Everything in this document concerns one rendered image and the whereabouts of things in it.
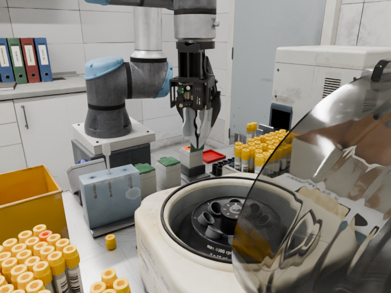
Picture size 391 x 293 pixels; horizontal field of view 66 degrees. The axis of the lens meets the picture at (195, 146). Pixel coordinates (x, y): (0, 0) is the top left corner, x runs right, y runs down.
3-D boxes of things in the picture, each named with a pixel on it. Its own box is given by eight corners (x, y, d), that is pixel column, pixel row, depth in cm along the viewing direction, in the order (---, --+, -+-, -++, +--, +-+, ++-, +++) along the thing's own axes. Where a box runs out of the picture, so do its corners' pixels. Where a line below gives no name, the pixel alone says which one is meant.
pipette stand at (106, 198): (132, 204, 64) (128, 161, 60) (145, 221, 58) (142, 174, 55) (83, 219, 59) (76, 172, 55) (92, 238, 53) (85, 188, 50)
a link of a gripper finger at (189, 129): (176, 154, 60) (175, 109, 57) (185, 145, 66) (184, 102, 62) (191, 156, 59) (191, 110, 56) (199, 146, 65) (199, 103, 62)
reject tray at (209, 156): (210, 151, 93) (210, 149, 93) (226, 158, 88) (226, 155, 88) (193, 156, 89) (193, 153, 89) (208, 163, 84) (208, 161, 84)
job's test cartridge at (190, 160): (192, 165, 79) (192, 143, 77) (203, 172, 76) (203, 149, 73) (179, 170, 77) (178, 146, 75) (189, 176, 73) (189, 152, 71)
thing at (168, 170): (170, 180, 75) (169, 154, 72) (181, 187, 71) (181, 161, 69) (156, 185, 72) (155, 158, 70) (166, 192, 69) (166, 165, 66)
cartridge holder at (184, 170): (189, 167, 82) (189, 155, 80) (210, 179, 75) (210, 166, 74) (173, 172, 79) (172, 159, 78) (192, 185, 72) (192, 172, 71)
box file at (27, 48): (34, 78, 242) (26, 37, 232) (40, 82, 223) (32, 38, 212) (23, 79, 238) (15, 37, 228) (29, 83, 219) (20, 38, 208)
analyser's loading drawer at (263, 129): (277, 132, 104) (278, 118, 102) (293, 137, 99) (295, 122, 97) (233, 145, 92) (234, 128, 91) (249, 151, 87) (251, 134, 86)
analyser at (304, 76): (314, 125, 119) (326, 45, 109) (390, 144, 99) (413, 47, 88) (261, 140, 102) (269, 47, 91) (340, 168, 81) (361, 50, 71)
